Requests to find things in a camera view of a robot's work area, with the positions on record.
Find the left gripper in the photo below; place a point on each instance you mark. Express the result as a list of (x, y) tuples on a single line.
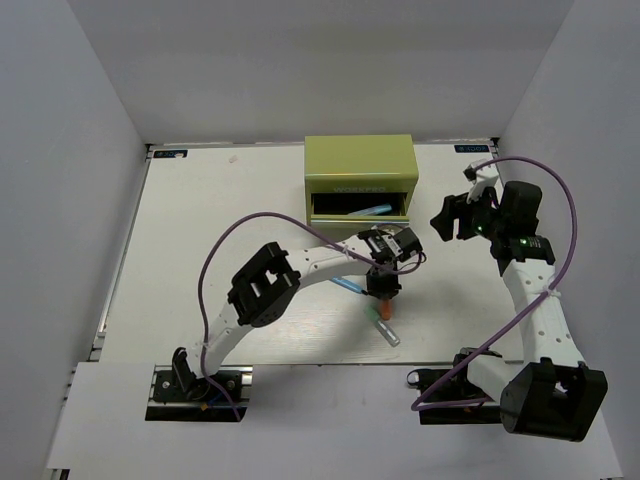
[(390, 287)]

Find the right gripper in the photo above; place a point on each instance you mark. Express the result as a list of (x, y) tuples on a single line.
[(458, 207)]

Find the orange cap lead case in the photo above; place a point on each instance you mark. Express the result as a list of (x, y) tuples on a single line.
[(385, 309)]

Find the blue cap lead case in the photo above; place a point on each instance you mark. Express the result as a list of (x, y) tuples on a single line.
[(381, 209)]

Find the green metal drawer box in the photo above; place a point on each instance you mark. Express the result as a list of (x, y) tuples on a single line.
[(345, 173)]

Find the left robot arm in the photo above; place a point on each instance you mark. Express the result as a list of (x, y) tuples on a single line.
[(265, 285)]

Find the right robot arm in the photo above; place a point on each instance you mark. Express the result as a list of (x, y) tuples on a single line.
[(554, 394)]

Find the green cap lead case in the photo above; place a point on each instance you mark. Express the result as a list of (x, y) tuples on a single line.
[(379, 324)]

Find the blue utility knife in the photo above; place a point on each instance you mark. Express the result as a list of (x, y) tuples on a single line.
[(349, 285)]

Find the right blue corner label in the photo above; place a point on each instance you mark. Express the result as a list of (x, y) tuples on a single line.
[(471, 148)]

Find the blue corner label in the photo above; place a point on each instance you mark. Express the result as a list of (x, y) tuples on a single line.
[(471, 148), (170, 154)]

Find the left blue corner label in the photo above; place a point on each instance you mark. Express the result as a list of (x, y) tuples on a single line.
[(170, 154)]

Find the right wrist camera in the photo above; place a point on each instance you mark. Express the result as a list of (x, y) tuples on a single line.
[(482, 174)]

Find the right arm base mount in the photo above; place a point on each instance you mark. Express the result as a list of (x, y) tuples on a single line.
[(454, 390)]

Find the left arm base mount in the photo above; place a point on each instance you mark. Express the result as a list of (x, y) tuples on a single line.
[(177, 395)]

